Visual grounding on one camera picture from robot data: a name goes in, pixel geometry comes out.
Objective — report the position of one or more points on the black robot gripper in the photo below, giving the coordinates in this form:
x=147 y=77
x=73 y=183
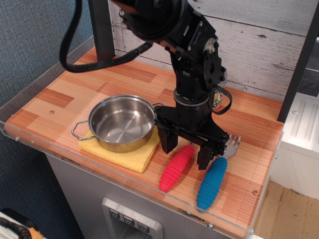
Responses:
x=192 y=122

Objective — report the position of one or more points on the red handled metal spoon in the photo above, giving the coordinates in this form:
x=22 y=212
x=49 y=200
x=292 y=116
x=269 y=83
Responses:
x=175 y=168

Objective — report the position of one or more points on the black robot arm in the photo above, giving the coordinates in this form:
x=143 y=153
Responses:
x=193 y=46

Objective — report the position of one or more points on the stainless steel pot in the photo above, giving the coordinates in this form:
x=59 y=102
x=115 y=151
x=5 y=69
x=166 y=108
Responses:
x=121 y=123

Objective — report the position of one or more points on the peas and carrots toy can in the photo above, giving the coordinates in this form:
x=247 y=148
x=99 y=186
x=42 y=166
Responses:
x=218 y=95

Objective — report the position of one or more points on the yellow folded cloth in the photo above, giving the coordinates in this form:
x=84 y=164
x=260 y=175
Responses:
x=136 y=160

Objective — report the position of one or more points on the silver dispenser button panel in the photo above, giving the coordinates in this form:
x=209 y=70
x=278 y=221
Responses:
x=126 y=223

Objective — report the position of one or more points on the grey toy kitchen cabinet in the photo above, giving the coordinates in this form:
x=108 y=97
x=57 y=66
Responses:
x=85 y=189

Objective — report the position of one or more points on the orange plush object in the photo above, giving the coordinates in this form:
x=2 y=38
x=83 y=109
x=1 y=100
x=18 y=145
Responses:
x=34 y=234

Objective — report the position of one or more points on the blue handled metal fork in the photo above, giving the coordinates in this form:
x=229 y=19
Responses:
x=212 y=181

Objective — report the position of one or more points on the clear acrylic guard rail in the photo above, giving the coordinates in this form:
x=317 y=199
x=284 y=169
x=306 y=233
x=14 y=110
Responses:
x=43 y=118

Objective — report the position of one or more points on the dark grey right post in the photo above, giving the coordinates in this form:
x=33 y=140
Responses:
x=300 y=66

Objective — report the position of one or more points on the dark grey post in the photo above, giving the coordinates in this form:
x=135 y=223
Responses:
x=300 y=66
x=102 y=29

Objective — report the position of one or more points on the dark grey left post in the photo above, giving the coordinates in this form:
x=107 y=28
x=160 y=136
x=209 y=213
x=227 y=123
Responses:
x=102 y=29

